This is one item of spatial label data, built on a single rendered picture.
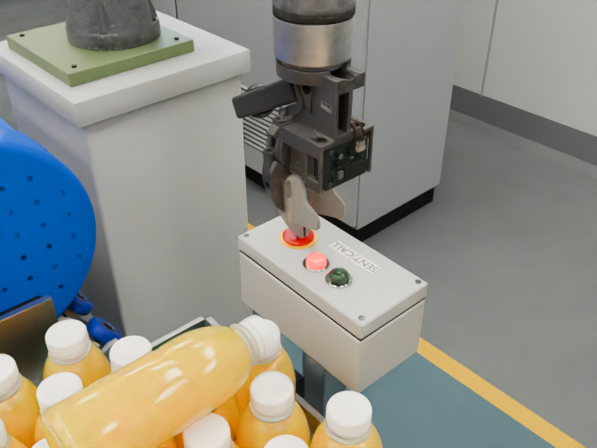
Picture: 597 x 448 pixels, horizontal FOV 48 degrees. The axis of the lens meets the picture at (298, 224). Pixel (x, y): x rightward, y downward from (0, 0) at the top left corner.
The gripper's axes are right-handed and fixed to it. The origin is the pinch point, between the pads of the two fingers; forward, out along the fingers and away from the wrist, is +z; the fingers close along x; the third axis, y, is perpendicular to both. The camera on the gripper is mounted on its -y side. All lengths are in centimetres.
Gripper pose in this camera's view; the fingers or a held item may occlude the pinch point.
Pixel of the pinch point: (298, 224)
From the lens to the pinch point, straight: 76.2
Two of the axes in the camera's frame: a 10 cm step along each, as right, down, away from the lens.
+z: 0.0, 8.2, 5.7
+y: 6.6, 4.3, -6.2
